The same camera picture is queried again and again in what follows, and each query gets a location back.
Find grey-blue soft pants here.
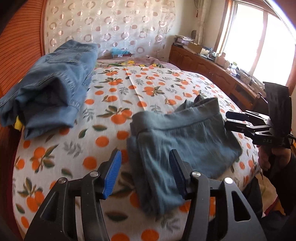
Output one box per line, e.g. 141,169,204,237
126,96,242,216

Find person's right hand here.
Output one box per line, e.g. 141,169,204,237
257,145,291,171

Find long wooden cabinet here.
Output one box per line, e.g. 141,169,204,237
169,44,268,114

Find orange-print bed sheet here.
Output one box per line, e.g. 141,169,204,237
12,66,260,241

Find beige jug on cabinet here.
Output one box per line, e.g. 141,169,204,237
215,52,226,68

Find yellow cloth under jeans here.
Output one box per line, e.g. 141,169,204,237
14,116,24,132

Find cardboard box on cabinet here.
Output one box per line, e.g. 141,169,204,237
187,42,203,54

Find folded blue denim jeans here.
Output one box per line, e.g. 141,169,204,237
1,40,98,140

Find floral pink blanket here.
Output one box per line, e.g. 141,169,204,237
95,57,180,70

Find circle-pattern sheer curtain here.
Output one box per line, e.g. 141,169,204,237
44,0,176,59

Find blue item behind bed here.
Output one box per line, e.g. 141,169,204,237
110,48,132,59

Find window with wooden frame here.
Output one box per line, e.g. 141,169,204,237
215,1,295,91

